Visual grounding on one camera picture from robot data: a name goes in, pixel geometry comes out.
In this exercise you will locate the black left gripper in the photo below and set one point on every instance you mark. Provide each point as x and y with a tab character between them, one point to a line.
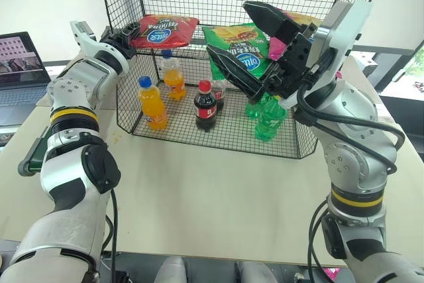
116	41

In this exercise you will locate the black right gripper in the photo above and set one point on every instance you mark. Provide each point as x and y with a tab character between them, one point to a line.
291	64

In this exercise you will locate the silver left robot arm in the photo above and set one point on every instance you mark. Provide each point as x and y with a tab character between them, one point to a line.
73	130

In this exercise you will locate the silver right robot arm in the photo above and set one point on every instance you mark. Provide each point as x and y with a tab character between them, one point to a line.
354	120

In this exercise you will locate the green conveyor belt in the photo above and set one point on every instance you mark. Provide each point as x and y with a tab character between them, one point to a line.
34	154

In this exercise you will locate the green chip bag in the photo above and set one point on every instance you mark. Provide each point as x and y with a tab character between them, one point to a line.
242	46

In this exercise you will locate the pink chip bag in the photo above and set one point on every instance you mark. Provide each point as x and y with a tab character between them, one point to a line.
276	48

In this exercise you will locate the red chip bag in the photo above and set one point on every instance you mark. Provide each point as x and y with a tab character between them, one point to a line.
165	31

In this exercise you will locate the yellow chip bag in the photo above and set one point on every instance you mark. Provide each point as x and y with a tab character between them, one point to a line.
298	17

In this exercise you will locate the cola bottle red cap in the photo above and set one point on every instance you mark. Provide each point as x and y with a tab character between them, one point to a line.
205	110
220	94

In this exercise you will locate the orange soda bottle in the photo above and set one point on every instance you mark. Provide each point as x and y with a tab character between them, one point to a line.
154	107
174	81

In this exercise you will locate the green soda bottle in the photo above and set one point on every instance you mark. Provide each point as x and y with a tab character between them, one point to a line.
270	120
252	109

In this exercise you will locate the grey laptop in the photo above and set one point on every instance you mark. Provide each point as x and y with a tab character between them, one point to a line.
20	61

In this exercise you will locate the white background desk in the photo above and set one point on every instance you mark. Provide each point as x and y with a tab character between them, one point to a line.
381	61

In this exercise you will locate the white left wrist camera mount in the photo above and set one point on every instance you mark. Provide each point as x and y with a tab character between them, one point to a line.
83	36

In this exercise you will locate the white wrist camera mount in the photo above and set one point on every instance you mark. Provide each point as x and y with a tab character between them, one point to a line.
341	28
83	36

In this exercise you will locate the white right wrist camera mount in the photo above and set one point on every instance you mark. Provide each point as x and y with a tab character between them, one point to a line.
341	28

